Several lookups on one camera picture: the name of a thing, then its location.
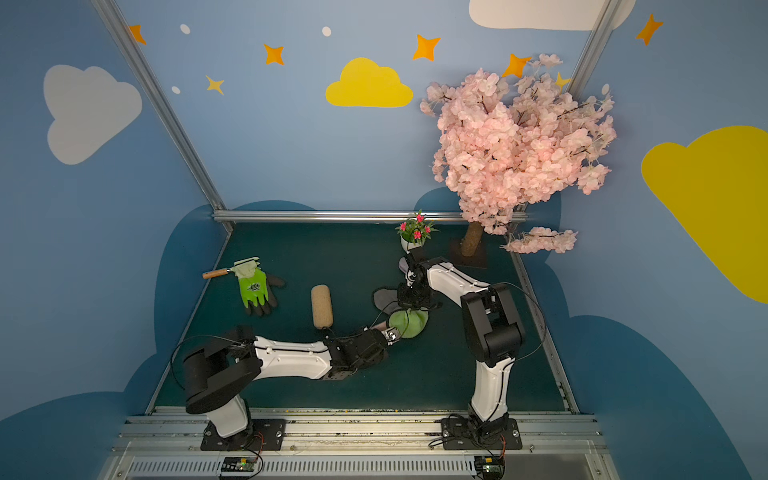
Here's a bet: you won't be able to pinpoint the grey green microfibre cloth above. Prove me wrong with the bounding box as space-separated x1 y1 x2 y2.
373 288 429 339

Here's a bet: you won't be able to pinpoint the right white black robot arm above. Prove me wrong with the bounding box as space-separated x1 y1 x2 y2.
397 253 526 437

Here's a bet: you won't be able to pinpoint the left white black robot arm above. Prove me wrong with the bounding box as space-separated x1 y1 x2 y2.
179 326 401 439

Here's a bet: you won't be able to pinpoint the beige cork eyeglass case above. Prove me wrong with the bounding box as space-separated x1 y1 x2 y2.
311 284 334 330

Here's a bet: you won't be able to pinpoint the small potted pink flowers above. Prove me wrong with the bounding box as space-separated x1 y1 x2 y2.
396 210 438 253

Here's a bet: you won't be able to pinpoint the green black work glove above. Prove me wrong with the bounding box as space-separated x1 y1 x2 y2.
238 269 286 317

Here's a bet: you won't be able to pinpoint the pink cherry blossom tree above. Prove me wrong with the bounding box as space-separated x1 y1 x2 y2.
420 54 617 261

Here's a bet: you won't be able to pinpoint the right green circuit board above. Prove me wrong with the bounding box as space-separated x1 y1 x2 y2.
474 456 505 480

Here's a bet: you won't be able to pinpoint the aluminium front rail frame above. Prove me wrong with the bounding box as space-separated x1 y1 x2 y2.
99 407 619 479

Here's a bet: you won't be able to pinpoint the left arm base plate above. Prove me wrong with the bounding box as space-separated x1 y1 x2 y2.
200 418 287 452

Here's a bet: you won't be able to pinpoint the wooden handled garden trowel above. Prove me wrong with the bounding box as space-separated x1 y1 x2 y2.
202 257 259 280

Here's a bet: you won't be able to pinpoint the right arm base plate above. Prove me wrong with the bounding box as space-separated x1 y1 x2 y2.
440 414 523 451

